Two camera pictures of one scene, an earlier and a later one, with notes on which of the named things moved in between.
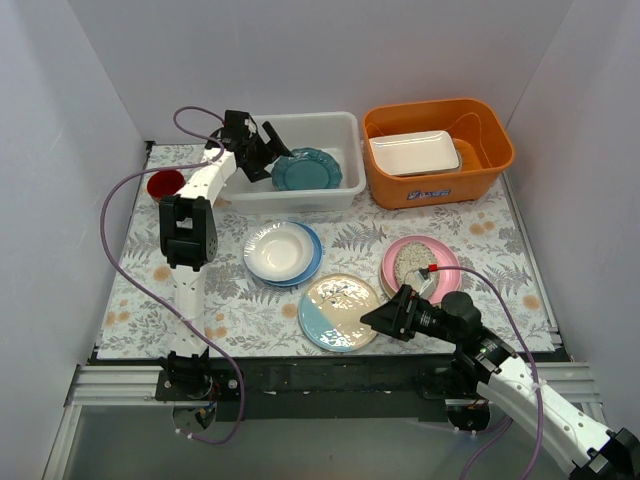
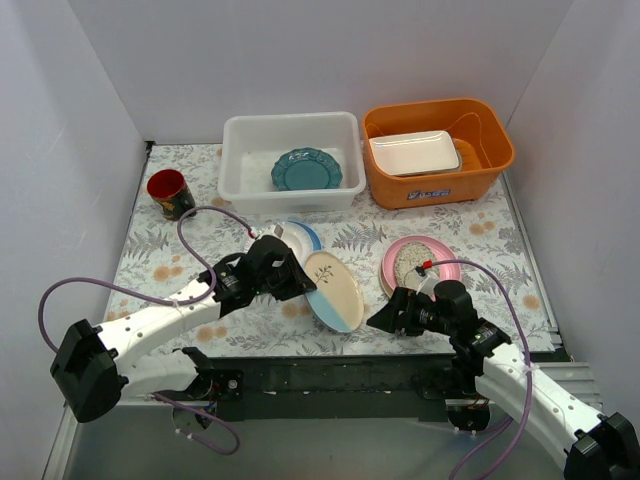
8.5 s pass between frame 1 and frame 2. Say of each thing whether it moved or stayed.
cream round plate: stayed
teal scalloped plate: stayed
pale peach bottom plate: moved
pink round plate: stayed
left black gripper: moved
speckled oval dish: stayed
